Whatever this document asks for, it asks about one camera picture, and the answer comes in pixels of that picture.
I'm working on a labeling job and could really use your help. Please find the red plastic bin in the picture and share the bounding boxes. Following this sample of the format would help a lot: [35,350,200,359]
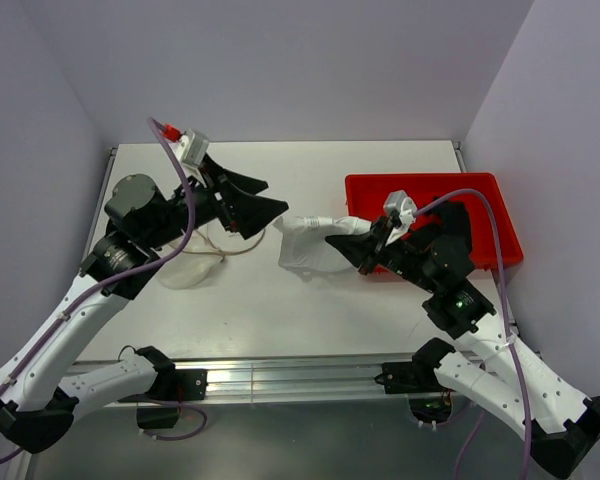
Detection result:
[344,172,525,275]

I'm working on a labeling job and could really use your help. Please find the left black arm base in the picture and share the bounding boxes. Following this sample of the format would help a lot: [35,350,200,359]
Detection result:
[136,369,207,434]

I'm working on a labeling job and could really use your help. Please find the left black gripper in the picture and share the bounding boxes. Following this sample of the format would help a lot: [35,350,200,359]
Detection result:
[144,152,287,250]

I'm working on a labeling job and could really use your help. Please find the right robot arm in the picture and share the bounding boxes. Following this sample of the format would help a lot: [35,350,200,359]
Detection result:
[326,220,600,479]

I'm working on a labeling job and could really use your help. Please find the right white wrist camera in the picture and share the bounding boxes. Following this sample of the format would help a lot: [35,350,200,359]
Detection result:
[383,190,417,246]

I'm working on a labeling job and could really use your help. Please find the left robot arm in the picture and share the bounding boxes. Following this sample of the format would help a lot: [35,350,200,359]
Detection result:
[0,155,289,454]

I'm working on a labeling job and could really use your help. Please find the white bra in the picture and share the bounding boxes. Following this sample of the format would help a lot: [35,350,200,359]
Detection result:
[273,216,371,274]

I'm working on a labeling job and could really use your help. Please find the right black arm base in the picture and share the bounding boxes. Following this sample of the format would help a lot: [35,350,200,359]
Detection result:
[374,360,446,395]

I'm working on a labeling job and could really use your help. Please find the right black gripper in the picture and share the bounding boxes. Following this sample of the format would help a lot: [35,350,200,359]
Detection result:
[326,214,440,292]

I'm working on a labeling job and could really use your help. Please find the black garment in bin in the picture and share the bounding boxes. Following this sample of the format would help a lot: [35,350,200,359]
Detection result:
[407,201,472,253]

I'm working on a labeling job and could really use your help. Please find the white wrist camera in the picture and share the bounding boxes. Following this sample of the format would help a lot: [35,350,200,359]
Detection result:
[162,124,210,173]
[383,190,417,246]

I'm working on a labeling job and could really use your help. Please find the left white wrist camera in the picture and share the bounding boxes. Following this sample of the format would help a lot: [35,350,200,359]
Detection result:
[162,124,210,173]

